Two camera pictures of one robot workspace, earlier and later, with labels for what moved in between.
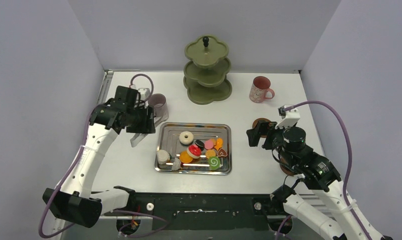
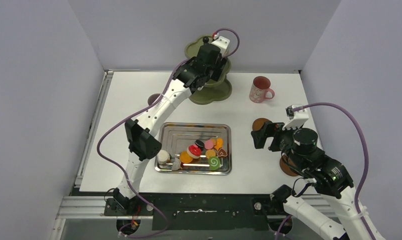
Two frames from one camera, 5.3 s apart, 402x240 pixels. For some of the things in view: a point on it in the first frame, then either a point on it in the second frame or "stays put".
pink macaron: (209, 144) stays put
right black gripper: (265, 136) stays put
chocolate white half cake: (176, 165) stays put
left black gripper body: (140, 120) -> (215, 71)
